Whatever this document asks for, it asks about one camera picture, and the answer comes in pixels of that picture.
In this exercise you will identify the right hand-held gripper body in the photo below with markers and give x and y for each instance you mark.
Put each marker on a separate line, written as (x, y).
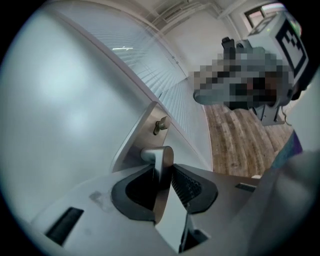
(265, 37)

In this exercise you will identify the ceiling air vent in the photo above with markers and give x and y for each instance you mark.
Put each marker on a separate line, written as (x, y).
(172, 12)

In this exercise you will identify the black office chair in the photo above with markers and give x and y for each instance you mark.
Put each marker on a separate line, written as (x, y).
(228, 46)

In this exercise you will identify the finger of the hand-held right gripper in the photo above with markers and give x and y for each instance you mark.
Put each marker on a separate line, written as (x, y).
(212, 96)

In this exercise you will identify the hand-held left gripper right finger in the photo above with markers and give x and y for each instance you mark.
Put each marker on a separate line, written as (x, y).
(225, 200)

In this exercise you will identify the glass partition with blinds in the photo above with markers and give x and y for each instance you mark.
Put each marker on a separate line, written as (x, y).
(155, 55)

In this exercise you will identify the frosted glass door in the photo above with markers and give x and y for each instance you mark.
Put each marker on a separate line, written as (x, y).
(62, 87)

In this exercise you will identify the person's purple top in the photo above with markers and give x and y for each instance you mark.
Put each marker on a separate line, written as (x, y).
(287, 152)

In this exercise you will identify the dark framed window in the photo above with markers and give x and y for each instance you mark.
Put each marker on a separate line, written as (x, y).
(255, 15)

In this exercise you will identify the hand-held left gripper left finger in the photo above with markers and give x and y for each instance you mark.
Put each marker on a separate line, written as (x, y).
(100, 220)

